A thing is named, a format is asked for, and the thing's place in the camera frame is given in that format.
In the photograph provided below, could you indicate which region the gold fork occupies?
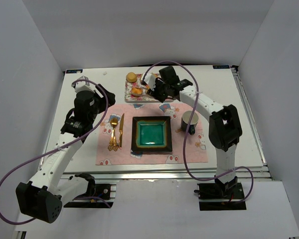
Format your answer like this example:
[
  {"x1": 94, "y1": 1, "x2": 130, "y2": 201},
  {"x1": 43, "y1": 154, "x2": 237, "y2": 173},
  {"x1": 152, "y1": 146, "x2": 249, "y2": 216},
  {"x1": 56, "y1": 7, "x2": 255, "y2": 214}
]
[{"x1": 108, "y1": 118, "x2": 118, "y2": 151}]

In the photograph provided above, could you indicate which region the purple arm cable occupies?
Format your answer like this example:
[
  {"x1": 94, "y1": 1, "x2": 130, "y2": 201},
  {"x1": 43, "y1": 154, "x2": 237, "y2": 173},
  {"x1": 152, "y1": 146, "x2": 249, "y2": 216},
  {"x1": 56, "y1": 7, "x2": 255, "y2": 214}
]
[
  {"x1": 142, "y1": 61, "x2": 254, "y2": 206},
  {"x1": 0, "y1": 79, "x2": 109, "y2": 225}
]

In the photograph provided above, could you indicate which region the dark green mug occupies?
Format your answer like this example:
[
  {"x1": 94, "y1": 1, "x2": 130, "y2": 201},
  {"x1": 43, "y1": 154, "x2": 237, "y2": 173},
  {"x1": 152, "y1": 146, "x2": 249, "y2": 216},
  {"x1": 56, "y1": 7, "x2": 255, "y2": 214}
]
[{"x1": 181, "y1": 111, "x2": 199, "y2": 135}]

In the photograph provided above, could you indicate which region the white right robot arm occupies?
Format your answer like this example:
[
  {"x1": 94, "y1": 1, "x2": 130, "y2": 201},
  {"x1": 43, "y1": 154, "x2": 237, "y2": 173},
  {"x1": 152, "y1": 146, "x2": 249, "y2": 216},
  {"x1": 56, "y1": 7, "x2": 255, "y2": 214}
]
[{"x1": 142, "y1": 66, "x2": 242, "y2": 195}]

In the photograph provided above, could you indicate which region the gold knife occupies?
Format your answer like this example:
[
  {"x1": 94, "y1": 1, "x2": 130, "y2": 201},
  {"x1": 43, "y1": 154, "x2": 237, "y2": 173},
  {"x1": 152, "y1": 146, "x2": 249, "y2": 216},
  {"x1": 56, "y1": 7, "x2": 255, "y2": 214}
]
[{"x1": 119, "y1": 114, "x2": 125, "y2": 149}]

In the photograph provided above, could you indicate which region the square teal black plate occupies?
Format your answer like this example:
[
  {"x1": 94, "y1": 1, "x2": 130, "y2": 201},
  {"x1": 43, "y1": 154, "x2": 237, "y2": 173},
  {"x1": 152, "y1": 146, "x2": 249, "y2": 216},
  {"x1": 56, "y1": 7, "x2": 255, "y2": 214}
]
[{"x1": 131, "y1": 116, "x2": 172, "y2": 153}]

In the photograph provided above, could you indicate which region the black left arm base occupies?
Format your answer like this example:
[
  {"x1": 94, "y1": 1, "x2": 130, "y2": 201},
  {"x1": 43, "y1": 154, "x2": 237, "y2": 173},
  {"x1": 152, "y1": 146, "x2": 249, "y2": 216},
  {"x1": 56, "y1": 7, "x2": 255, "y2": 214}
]
[{"x1": 63, "y1": 173, "x2": 116, "y2": 209}]

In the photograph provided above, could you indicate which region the round orange bun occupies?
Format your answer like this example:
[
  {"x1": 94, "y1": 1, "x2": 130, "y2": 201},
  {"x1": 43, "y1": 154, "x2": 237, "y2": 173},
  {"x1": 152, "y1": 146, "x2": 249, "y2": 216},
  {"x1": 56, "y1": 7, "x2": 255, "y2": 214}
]
[{"x1": 131, "y1": 87, "x2": 143, "y2": 97}]

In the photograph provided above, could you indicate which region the small round muffin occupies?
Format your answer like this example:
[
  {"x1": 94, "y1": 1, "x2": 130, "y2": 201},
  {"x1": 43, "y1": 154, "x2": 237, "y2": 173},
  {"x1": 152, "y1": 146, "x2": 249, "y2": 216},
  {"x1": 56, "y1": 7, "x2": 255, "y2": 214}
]
[{"x1": 126, "y1": 72, "x2": 137, "y2": 83}]

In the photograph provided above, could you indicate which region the pink cartoon placemat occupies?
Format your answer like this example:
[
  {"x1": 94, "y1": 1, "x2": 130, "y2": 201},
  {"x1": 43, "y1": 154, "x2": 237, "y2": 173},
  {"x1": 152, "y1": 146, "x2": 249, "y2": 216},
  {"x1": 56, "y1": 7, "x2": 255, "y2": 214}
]
[{"x1": 95, "y1": 102, "x2": 209, "y2": 166}]

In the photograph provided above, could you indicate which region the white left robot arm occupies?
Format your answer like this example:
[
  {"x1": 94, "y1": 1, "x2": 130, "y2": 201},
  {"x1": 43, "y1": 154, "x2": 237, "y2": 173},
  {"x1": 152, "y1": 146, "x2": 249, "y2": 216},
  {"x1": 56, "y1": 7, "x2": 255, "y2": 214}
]
[{"x1": 16, "y1": 83, "x2": 116, "y2": 224}]

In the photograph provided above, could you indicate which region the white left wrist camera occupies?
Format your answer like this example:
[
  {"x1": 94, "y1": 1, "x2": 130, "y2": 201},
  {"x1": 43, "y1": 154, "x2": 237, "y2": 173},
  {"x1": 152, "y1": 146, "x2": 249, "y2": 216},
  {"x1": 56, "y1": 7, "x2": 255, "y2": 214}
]
[{"x1": 71, "y1": 76, "x2": 94, "y2": 93}]

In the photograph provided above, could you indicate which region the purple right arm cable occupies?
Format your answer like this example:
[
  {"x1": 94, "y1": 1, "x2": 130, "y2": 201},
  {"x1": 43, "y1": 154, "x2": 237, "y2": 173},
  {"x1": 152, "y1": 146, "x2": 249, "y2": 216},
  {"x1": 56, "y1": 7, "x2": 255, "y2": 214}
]
[{"x1": 142, "y1": 61, "x2": 254, "y2": 206}]

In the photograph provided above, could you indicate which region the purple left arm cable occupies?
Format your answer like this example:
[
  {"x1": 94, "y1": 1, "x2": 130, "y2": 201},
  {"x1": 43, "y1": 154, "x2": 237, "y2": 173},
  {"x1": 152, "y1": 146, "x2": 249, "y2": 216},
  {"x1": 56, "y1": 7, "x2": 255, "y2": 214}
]
[{"x1": 0, "y1": 79, "x2": 109, "y2": 225}]

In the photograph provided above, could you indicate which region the floral rectangular tray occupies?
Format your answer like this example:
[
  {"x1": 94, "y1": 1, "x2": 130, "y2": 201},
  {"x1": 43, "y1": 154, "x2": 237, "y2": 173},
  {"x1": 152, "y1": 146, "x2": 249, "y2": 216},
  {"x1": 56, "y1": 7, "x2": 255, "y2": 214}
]
[{"x1": 124, "y1": 73, "x2": 176, "y2": 103}]

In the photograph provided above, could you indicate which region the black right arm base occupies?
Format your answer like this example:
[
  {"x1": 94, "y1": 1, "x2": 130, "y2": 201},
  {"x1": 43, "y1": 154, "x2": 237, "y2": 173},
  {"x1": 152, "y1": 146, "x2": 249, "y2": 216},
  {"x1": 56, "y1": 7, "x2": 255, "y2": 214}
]
[{"x1": 194, "y1": 183, "x2": 247, "y2": 211}]

